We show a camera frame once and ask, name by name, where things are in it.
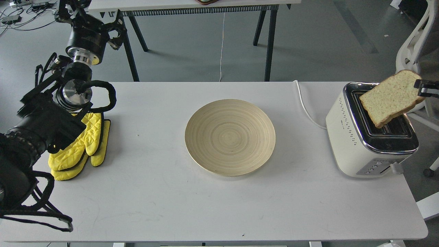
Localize yellow oven mitt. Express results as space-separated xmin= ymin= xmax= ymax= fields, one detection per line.
xmin=48 ymin=113 xmax=104 ymax=171
xmin=50 ymin=119 xmax=111 ymax=181

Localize cream two-slot toaster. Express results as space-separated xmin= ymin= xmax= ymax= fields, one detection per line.
xmin=325 ymin=82 xmax=419 ymax=178

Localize background table with black legs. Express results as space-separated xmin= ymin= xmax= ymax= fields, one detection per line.
xmin=88 ymin=0 xmax=301 ymax=82

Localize upper yellow oven mitt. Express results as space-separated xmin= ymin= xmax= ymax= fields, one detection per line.
xmin=48 ymin=113 xmax=104 ymax=171

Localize brown object on background table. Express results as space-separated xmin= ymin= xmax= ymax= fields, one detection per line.
xmin=196 ymin=0 xmax=218 ymax=5

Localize cables and adapters on floor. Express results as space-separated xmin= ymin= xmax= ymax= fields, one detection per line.
xmin=0 ymin=0 xmax=62 ymax=36

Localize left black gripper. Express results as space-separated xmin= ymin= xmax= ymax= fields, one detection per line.
xmin=55 ymin=0 xmax=127 ymax=65

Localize lower yellow oven mitt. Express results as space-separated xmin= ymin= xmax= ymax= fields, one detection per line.
xmin=50 ymin=119 xmax=111 ymax=181

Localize slice of brown bread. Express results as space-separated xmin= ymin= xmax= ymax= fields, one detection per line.
xmin=359 ymin=69 xmax=425 ymax=129

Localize white toaster power cable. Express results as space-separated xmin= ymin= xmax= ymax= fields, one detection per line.
xmin=293 ymin=80 xmax=327 ymax=130

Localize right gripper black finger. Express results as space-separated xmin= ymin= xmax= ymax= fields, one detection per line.
xmin=414 ymin=79 xmax=439 ymax=99

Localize round bamboo plate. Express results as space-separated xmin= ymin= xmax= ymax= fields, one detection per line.
xmin=185 ymin=99 xmax=276 ymax=176

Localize thin white hanging cable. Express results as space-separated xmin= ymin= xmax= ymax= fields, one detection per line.
xmin=219 ymin=12 xmax=225 ymax=82

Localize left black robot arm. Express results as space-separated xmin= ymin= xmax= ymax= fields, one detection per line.
xmin=0 ymin=0 xmax=127 ymax=232

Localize white office chair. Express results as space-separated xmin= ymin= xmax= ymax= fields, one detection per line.
xmin=389 ymin=0 xmax=439 ymax=177

